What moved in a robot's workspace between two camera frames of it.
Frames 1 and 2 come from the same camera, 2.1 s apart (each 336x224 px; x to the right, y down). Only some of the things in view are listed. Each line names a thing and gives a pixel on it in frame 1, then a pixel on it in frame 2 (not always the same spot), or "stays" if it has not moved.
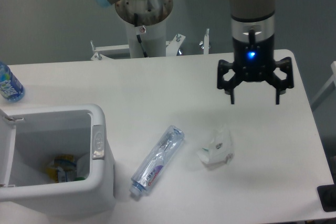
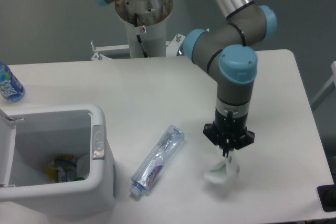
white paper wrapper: (217, 149) to (224, 173)
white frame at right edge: (326, 89) stays
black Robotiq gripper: (254, 62) to (229, 131)
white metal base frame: (109, 52) stays
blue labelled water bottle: (10, 88) stays
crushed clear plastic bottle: (156, 161) stays
